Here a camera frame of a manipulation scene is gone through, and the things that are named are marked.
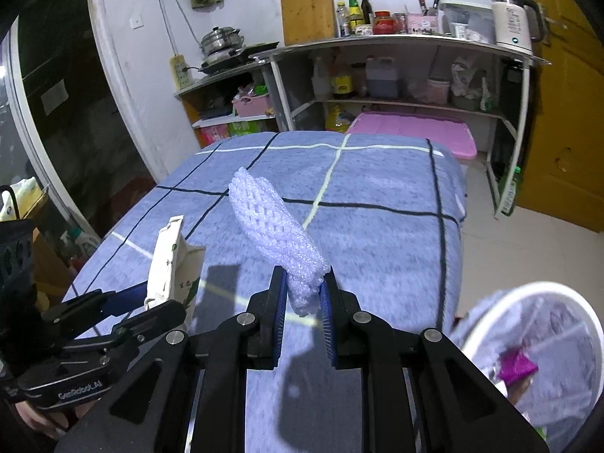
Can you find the clear bin liner bag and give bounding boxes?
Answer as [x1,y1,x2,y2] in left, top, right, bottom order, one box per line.
[467,293,598,453]

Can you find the pink plastic basket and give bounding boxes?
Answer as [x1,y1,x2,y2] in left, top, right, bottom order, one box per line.
[233,94,272,118]

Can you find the green plastic bottle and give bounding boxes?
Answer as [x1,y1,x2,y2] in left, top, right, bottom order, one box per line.
[500,166,522,215]

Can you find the white trash bin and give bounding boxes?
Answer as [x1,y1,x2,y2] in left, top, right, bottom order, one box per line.
[460,282,599,453]

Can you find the dark purple jug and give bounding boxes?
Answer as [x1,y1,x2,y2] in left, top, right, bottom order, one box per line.
[365,57,401,99]

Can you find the blue checked tablecloth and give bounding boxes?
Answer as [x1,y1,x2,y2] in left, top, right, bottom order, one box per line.
[61,131,468,453]

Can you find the grey power cord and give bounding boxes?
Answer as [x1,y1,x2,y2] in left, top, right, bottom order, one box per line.
[153,0,199,57]

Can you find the crumpled plastic bags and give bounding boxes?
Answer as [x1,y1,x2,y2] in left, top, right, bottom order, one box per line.
[450,57,496,111]

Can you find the white yellow plastic bag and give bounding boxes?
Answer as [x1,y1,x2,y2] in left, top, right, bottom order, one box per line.
[0,177,48,222]

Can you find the purple snack packet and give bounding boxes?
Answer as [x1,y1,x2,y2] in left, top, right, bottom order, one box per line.
[498,347,539,384]

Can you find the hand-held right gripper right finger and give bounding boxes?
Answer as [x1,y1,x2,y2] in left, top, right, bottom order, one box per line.
[318,267,550,453]

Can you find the yellow-label oil bottle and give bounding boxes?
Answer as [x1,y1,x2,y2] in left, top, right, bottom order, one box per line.
[330,54,356,100]

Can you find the beige wrapper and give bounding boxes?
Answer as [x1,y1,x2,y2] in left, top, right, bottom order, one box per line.
[143,216,207,314]

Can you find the white foam fruit net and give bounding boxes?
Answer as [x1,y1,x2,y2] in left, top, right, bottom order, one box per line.
[228,167,330,318]

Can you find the white electric kettle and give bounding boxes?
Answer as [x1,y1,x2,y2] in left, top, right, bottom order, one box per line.
[486,0,547,55]

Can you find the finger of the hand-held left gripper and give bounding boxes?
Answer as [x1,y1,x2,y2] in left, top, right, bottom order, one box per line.
[40,283,152,339]
[71,299,187,365]

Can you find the pink knife holder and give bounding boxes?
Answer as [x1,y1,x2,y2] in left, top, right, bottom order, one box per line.
[407,13,439,35]

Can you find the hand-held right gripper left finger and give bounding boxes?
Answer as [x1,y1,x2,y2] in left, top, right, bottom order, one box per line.
[54,265,287,453]

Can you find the yellow power strip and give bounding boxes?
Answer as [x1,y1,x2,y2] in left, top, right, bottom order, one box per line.
[170,55,193,90]

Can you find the black induction cooker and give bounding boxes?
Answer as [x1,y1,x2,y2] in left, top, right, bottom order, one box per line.
[200,43,279,75]

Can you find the pink plastic container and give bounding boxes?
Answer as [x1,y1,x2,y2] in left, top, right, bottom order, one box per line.
[427,78,451,105]

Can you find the green food packets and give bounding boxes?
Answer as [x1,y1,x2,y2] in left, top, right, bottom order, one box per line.
[229,120,265,139]

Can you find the large red sauce jar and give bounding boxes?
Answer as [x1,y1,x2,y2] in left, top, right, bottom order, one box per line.
[373,10,396,35]

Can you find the wooden cutting board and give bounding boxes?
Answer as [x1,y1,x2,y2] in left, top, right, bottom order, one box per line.
[279,0,337,46]

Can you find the person's left hand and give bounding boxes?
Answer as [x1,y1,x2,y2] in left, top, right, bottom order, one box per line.
[12,399,83,439]

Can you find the clear plastic storage box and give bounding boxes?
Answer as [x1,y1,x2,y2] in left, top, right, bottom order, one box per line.
[441,2,496,43]

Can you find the steel pot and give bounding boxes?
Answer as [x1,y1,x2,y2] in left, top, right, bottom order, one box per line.
[199,27,245,60]

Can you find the dark glass sliding door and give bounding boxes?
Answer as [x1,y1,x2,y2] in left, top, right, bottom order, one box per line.
[0,0,156,265]

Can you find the small wooden shelf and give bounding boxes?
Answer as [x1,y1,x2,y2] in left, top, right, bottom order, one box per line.
[174,73,279,149]

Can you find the translucent white bottle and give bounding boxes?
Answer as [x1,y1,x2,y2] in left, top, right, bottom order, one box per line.
[312,57,333,101]

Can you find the yellow wooden door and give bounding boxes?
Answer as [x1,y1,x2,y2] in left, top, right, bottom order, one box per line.
[514,0,604,232]

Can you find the pink food packets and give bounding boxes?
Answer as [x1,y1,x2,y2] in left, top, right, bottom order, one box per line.
[200,125,230,148]

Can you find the white metal shelf unit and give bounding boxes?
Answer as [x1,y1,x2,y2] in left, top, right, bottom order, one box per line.
[250,37,553,220]

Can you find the pink lidded storage box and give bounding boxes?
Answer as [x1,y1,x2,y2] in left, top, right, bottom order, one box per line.
[347,112,477,163]

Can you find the metal door handle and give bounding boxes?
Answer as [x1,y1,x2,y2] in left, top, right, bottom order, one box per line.
[535,2,569,45]

